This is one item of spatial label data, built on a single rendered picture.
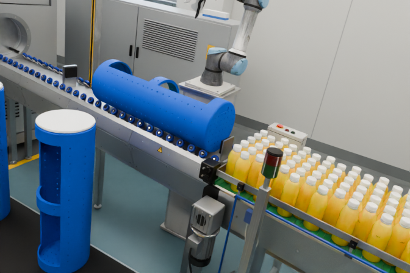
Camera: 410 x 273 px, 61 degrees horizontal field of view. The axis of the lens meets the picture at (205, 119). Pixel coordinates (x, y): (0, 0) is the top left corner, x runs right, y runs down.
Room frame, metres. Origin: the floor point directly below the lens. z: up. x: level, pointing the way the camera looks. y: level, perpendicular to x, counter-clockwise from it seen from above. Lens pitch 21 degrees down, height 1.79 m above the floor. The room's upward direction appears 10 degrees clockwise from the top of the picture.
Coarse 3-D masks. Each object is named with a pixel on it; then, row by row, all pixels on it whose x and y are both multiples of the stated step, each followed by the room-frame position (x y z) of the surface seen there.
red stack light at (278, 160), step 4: (268, 156) 1.13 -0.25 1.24; (272, 156) 1.12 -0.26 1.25; (264, 160) 1.15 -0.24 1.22; (268, 160) 1.13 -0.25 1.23; (272, 160) 1.12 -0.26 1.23; (276, 160) 1.12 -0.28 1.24; (280, 160) 1.13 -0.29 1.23; (268, 164) 1.13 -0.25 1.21; (272, 164) 1.12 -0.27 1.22; (276, 164) 1.12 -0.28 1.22; (280, 164) 1.13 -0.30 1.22
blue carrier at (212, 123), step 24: (96, 72) 2.03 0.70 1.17; (120, 72) 1.98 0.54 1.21; (96, 96) 2.03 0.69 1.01; (120, 96) 1.89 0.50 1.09; (144, 96) 1.81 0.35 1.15; (168, 96) 1.75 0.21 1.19; (144, 120) 1.83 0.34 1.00; (168, 120) 1.69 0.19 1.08; (192, 120) 1.62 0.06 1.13; (216, 120) 1.63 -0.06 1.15; (216, 144) 1.67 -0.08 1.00
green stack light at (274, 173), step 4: (264, 164) 1.14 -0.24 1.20; (264, 168) 1.13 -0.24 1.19; (268, 168) 1.12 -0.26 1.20; (272, 168) 1.12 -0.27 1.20; (276, 168) 1.12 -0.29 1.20; (264, 172) 1.13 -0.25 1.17; (268, 172) 1.12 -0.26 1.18; (272, 172) 1.12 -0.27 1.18; (276, 172) 1.13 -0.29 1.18; (264, 176) 1.13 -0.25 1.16; (268, 176) 1.12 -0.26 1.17; (272, 176) 1.12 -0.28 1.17; (276, 176) 1.13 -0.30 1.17
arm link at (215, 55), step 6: (210, 48) 2.20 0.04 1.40; (216, 48) 2.21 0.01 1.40; (222, 48) 2.23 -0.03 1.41; (210, 54) 2.17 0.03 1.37; (216, 54) 2.16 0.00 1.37; (222, 54) 2.16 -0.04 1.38; (210, 60) 2.17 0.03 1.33; (216, 60) 2.15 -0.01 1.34; (210, 66) 2.17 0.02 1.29; (216, 66) 2.16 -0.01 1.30
